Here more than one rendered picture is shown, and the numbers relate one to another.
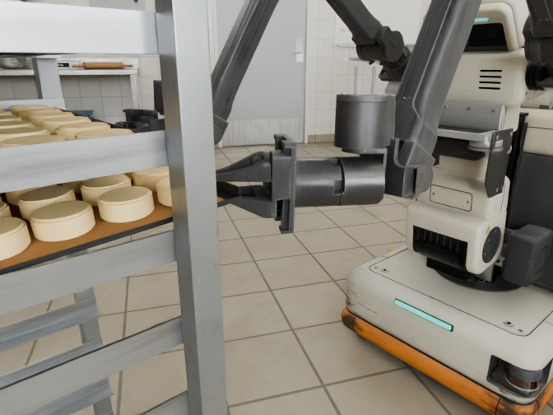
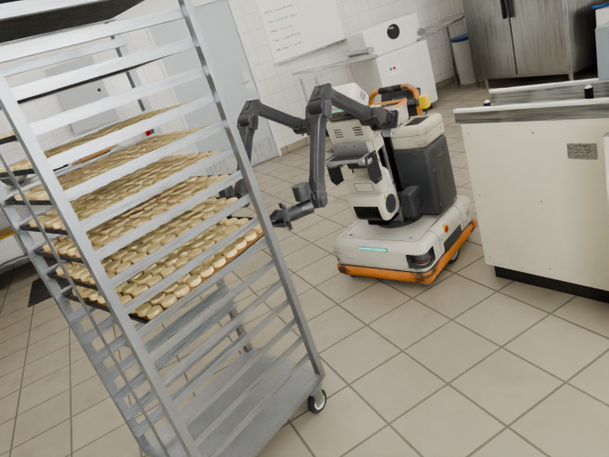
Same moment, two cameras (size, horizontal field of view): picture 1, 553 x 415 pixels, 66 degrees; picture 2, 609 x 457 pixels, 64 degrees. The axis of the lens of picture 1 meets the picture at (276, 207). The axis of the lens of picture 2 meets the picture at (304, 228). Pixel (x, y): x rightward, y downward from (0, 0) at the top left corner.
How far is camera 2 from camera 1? 1.41 m
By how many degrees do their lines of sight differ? 4
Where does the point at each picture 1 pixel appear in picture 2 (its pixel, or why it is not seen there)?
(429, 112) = (320, 179)
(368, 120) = (302, 192)
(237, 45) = not seen: hidden behind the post
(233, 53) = not seen: hidden behind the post
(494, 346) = (405, 249)
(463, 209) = (372, 190)
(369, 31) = (296, 124)
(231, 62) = not seen: hidden behind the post
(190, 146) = (264, 218)
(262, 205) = (282, 224)
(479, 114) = (359, 147)
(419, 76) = (314, 170)
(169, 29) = (254, 197)
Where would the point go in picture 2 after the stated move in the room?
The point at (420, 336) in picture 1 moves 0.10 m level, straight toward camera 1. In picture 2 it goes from (376, 260) to (374, 269)
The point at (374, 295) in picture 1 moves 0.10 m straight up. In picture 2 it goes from (349, 248) to (343, 234)
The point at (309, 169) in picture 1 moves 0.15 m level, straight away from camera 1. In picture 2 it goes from (291, 210) to (288, 199)
